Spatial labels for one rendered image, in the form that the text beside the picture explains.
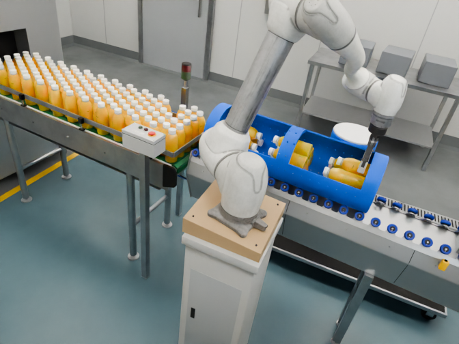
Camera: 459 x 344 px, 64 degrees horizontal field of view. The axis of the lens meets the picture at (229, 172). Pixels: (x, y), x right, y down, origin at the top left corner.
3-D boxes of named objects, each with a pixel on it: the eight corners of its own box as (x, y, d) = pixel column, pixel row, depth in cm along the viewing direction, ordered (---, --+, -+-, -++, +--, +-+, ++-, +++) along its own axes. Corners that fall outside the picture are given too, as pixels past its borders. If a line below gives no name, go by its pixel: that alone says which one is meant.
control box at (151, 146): (154, 159, 183) (154, 140, 177) (122, 146, 189) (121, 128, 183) (165, 151, 190) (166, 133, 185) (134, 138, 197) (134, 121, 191)
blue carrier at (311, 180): (362, 225, 168) (384, 175, 151) (200, 161, 196) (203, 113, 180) (373, 193, 189) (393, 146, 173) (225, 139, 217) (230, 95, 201)
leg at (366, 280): (339, 349, 218) (374, 280, 183) (329, 344, 220) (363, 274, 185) (341, 340, 223) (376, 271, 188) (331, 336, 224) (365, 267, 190)
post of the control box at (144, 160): (146, 279, 243) (144, 151, 188) (141, 276, 244) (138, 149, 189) (149, 275, 246) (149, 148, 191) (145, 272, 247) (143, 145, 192)
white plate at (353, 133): (375, 127, 238) (374, 129, 239) (332, 119, 241) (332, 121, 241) (381, 147, 215) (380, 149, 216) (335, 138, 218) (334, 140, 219)
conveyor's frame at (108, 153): (169, 281, 244) (174, 170, 194) (3, 192, 297) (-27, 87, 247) (206, 239, 281) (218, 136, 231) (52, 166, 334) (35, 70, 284)
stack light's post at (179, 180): (179, 216, 299) (186, 89, 238) (175, 214, 300) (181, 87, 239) (182, 213, 302) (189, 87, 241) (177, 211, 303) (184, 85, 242)
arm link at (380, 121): (371, 112, 152) (367, 125, 155) (394, 119, 149) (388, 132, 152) (375, 106, 159) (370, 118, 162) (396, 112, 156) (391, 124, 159)
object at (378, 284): (437, 329, 238) (447, 315, 230) (228, 244, 279) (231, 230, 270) (434, 274, 279) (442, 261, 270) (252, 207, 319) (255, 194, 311)
